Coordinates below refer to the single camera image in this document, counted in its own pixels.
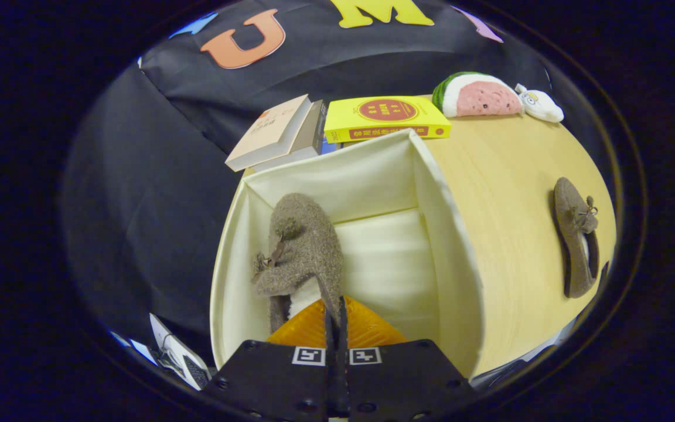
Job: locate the brown fuzzy slipper shoe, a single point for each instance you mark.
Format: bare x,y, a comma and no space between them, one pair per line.
569,217
305,246

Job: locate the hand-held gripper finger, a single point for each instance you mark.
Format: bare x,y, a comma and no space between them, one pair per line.
343,363
331,363

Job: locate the beige book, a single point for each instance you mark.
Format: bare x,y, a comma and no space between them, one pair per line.
267,135

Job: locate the cream fabric storage box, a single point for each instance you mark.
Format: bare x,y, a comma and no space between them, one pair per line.
384,264

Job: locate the grey book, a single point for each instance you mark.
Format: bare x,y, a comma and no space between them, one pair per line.
309,140

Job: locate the black backdrop cloth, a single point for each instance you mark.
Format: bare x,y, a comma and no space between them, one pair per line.
138,205

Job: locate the yellow book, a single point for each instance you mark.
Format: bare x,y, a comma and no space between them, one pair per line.
384,114

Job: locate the blue book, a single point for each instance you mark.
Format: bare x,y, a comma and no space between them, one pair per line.
327,146

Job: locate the watermelon slice plush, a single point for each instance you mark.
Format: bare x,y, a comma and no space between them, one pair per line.
484,97

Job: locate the white printed paper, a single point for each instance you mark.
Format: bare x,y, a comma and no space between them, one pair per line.
179,354

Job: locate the white plush toy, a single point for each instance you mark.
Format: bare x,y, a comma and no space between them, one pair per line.
542,106

